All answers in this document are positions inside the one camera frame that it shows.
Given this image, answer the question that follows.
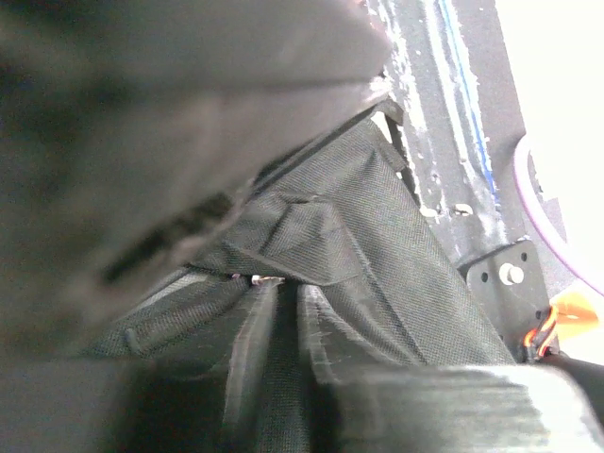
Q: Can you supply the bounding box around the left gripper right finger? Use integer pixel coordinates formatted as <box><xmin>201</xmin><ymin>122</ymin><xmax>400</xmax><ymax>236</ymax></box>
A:
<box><xmin>298</xmin><ymin>282</ymin><xmax>603</xmax><ymax>452</ymax></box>

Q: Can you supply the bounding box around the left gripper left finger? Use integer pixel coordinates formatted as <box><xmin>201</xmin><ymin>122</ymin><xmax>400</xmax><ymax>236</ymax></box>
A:
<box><xmin>0</xmin><ymin>280</ymin><xmax>284</xmax><ymax>453</ymax></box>

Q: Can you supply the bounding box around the black backpack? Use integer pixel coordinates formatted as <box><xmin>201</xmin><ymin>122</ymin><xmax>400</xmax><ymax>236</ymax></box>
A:
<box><xmin>0</xmin><ymin>0</ymin><xmax>518</xmax><ymax>453</ymax></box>

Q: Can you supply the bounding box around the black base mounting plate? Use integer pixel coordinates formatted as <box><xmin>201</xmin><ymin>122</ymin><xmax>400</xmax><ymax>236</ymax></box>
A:
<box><xmin>367</xmin><ymin>1</ymin><xmax>548</xmax><ymax>360</ymax></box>

